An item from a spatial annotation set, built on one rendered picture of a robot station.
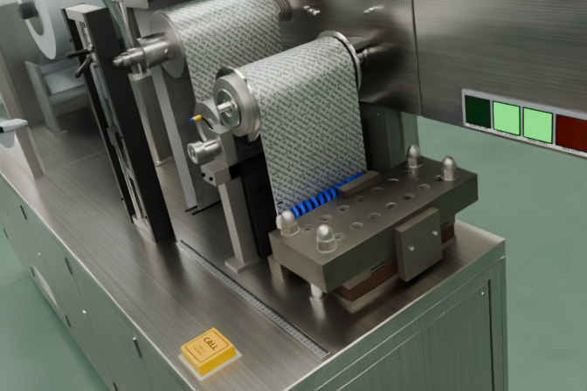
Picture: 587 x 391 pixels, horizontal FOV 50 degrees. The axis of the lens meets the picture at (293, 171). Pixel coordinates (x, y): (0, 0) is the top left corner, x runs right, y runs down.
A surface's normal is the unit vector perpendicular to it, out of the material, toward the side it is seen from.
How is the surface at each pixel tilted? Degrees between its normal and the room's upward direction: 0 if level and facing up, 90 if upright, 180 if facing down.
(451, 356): 90
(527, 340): 0
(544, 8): 90
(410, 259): 90
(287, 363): 0
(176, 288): 0
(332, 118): 90
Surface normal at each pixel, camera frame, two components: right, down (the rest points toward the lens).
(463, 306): 0.59, 0.26
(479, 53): -0.79, 0.38
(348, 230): -0.16, -0.89
